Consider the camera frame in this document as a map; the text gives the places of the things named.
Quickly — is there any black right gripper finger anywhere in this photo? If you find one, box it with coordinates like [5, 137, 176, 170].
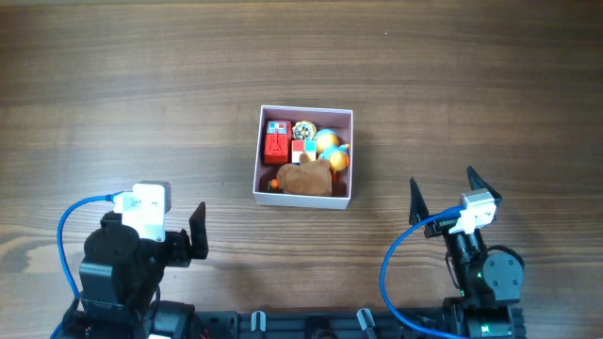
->
[409, 177, 430, 225]
[466, 166, 502, 201]

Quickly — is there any yellow duck toy blue hat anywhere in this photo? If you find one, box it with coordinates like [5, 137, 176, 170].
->
[315, 129, 350, 182]

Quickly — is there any brown toy with orange top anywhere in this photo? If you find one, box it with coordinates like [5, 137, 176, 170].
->
[268, 153, 333, 197]

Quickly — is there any red toy fire truck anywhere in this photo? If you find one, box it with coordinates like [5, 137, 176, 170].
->
[264, 121, 292, 165]

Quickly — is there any white box pink interior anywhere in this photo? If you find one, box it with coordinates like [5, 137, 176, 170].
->
[253, 105, 354, 210]

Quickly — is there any colourful puzzle cube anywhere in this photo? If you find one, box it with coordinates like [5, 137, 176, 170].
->
[291, 139, 317, 164]

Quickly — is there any yellow round toy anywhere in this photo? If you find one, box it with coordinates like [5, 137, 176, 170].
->
[292, 121, 318, 140]

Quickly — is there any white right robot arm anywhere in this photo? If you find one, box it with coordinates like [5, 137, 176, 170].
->
[414, 167, 526, 338]

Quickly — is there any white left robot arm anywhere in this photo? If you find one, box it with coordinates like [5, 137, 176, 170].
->
[51, 202, 208, 338]

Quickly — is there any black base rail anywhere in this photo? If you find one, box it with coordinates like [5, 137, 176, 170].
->
[197, 307, 527, 339]

